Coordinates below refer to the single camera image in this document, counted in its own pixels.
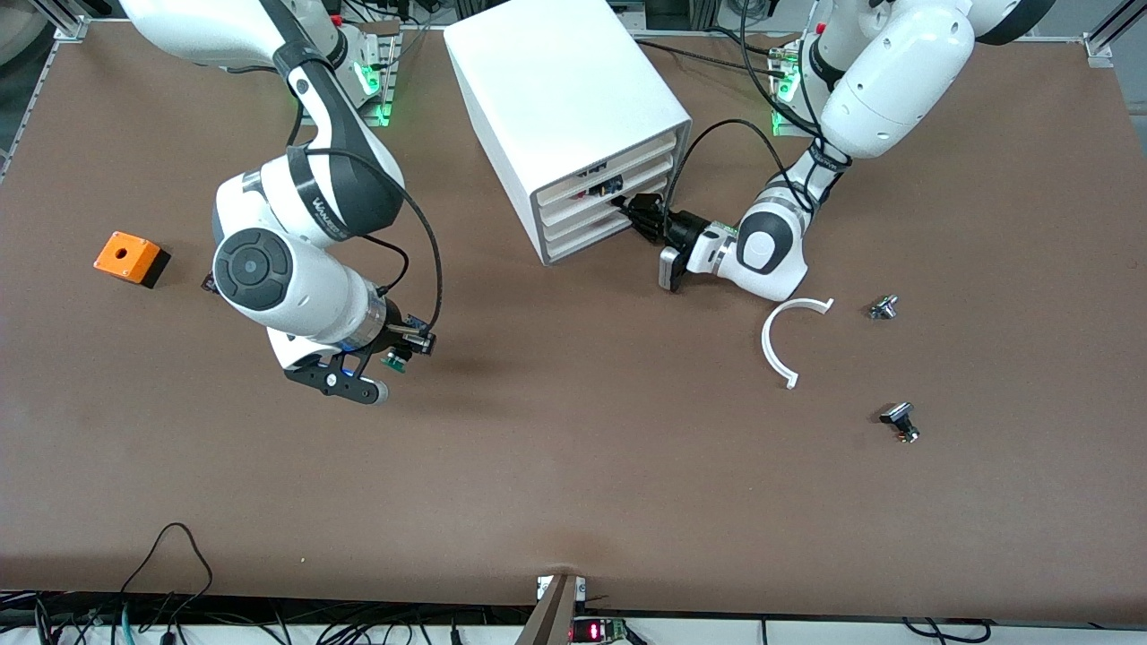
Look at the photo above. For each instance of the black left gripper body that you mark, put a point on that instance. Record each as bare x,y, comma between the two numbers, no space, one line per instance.
683,229

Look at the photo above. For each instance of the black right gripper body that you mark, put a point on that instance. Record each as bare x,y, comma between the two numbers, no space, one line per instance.
392,333

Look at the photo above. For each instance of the green push button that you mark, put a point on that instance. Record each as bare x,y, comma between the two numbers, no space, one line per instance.
394,363

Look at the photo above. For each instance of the white cabinet drawer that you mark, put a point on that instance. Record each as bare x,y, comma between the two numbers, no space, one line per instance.
573,239
564,224
645,155
645,174

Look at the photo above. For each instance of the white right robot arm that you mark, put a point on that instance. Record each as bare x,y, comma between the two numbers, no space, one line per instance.
296,287

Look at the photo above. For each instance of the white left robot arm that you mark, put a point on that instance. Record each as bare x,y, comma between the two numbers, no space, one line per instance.
896,81

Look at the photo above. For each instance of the white drawer cabinet shell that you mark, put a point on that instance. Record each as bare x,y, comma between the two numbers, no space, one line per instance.
556,90

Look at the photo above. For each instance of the black red electrical component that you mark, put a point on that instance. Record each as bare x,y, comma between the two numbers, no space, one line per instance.
609,186

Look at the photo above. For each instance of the white curved plastic arc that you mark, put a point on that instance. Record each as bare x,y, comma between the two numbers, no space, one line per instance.
766,345

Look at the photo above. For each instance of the small black terminal block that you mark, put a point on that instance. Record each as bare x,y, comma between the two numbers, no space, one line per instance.
209,285

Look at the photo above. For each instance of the orange box with hole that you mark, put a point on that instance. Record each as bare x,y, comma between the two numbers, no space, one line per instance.
125,255

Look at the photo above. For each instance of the device with red display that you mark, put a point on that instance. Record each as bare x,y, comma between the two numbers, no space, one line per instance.
591,632

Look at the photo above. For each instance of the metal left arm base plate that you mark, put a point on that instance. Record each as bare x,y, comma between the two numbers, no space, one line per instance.
793,131

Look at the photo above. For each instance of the small silver switch part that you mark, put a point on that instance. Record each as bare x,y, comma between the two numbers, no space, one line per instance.
883,308

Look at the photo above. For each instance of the black headed switch part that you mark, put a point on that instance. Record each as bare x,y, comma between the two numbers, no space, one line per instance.
898,415

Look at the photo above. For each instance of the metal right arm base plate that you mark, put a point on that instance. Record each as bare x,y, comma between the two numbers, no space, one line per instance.
391,54

